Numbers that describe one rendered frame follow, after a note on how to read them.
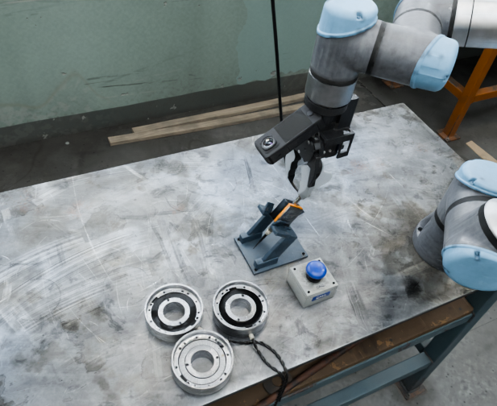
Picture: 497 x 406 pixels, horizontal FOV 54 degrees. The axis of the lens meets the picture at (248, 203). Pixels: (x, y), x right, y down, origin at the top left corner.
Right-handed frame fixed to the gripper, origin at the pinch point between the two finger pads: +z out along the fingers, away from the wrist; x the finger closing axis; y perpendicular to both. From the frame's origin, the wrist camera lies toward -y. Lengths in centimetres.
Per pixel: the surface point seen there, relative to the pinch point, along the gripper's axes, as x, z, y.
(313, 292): -15.1, 13.6, -1.5
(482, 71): 82, 57, 162
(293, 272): -9.8, 13.6, -3.0
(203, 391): -24.0, 14.7, -27.4
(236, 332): -16.5, 14.9, -18.2
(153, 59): 148, 65, 18
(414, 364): -21, 74, 45
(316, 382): -22, 45, 3
